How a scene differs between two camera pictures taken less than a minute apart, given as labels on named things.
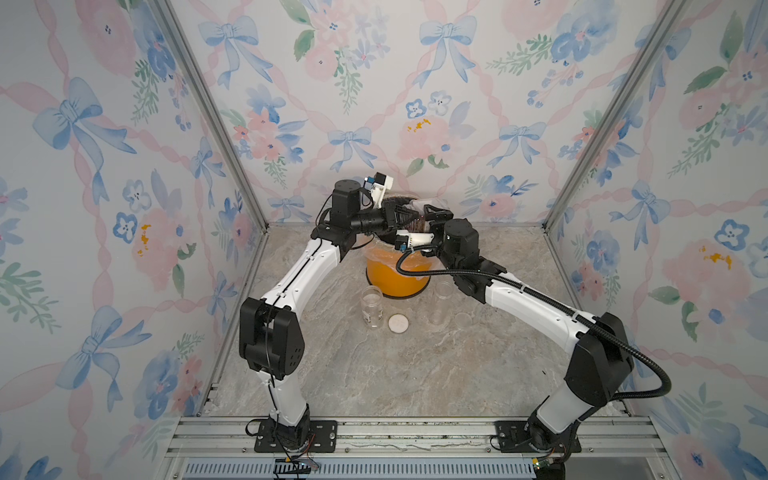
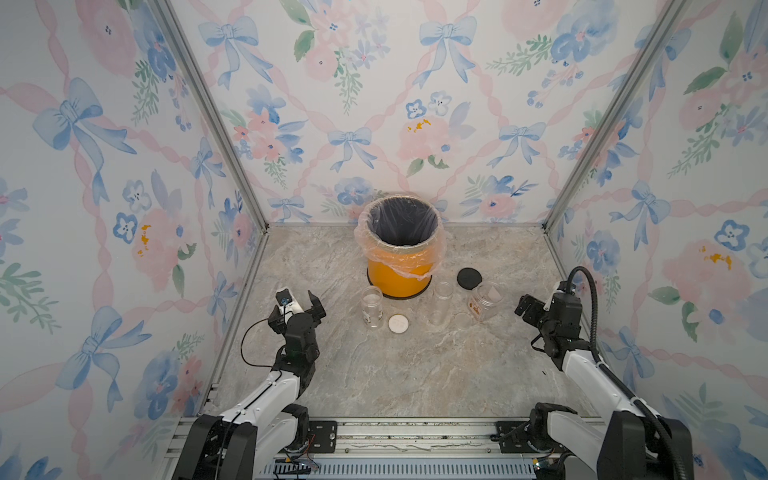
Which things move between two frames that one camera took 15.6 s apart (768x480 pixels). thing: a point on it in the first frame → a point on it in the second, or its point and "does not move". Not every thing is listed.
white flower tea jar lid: (398, 323) does not move
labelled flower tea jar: (420, 226) → (484, 303)
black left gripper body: (387, 216) → (277, 325)
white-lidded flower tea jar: (372, 301) does not move
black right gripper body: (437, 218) → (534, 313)
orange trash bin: (381, 274) does not move
